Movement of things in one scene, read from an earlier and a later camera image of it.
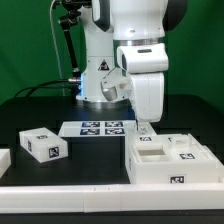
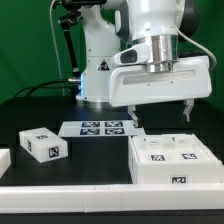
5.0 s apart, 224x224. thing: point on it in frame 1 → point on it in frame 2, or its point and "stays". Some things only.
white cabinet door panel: [145, 133] → [153, 148]
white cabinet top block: [44, 144] stays
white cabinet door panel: [185, 147] stays
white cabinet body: [170, 159] stays
